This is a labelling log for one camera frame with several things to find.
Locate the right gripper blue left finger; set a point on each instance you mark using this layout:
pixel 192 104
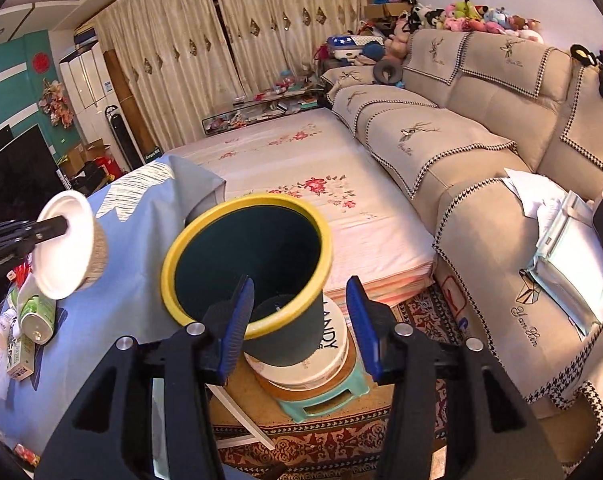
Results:
pixel 106 433

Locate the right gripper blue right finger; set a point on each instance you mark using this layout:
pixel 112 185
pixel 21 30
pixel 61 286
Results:
pixel 492 433

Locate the white instant noodle bowl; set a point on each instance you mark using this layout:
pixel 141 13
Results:
pixel 75 259

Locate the green label plastic bottle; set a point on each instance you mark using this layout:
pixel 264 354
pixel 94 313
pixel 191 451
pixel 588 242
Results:
pixel 37 319

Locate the green white drink carton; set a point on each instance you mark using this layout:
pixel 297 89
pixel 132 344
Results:
pixel 20 357

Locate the white plastic bag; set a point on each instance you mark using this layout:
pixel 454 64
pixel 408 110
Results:
pixel 9 328

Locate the yellow rim dark trash bin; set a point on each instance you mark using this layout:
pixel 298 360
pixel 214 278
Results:
pixel 283 244

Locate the large black television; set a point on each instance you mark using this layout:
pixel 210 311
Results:
pixel 29 176

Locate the blue star tablecloth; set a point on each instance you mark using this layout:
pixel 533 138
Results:
pixel 142 214

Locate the patterned red rug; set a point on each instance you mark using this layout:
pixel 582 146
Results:
pixel 347 443

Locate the round tin box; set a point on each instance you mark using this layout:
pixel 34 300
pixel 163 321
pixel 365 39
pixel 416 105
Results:
pixel 333 365

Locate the black tower fan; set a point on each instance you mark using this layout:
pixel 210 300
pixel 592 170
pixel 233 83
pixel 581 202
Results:
pixel 123 137

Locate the papers on sofa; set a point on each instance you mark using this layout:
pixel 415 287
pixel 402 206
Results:
pixel 568 259

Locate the white standing air conditioner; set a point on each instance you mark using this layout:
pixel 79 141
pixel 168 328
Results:
pixel 90 90

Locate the floral pink floor mattress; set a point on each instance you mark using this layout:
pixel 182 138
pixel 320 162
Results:
pixel 312 156

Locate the beige patterned curtains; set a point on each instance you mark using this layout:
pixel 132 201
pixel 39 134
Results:
pixel 186 59

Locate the low glass coffee table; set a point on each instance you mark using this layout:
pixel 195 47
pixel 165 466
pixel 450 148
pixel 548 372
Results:
pixel 254 112

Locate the beige sofa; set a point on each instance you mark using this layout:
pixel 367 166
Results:
pixel 474 112

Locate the pile of plush toys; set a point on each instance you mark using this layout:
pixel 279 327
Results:
pixel 371 48

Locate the artificial flower wall decoration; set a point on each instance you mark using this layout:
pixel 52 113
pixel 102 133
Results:
pixel 55 105

